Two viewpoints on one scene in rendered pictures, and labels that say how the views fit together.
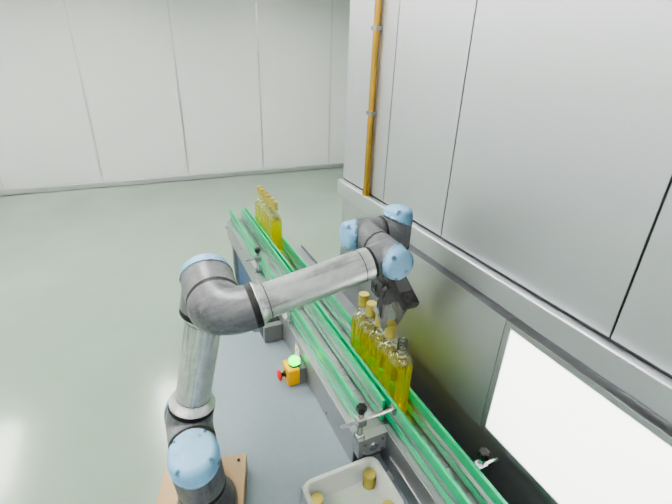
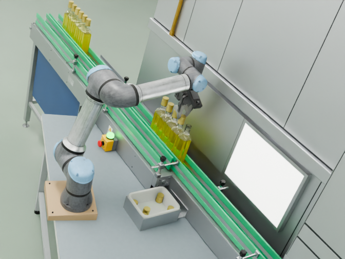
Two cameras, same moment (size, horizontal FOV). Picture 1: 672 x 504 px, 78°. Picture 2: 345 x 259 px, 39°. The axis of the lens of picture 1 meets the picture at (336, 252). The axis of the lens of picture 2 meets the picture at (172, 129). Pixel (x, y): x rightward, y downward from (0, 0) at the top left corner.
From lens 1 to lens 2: 132 cm
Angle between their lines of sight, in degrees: 16
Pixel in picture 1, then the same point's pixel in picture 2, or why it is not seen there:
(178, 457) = (76, 167)
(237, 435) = not seen: hidden behind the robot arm
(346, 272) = (176, 85)
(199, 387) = (85, 135)
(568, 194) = (279, 65)
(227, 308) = (125, 94)
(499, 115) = (257, 19)
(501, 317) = (242, 117)
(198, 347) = (92, 113)
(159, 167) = not seen: outside the picture
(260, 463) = (96, 187)
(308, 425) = (120, 172)
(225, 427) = not seen: hidden behind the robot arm
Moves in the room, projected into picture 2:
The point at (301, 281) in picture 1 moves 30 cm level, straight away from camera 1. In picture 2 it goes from (156, 87) to (145, 54)
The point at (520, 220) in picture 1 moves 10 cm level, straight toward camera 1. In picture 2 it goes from (258, 72) to (255, 79)
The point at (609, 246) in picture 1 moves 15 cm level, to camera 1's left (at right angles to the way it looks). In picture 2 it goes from (289, 90) to (257, 84)
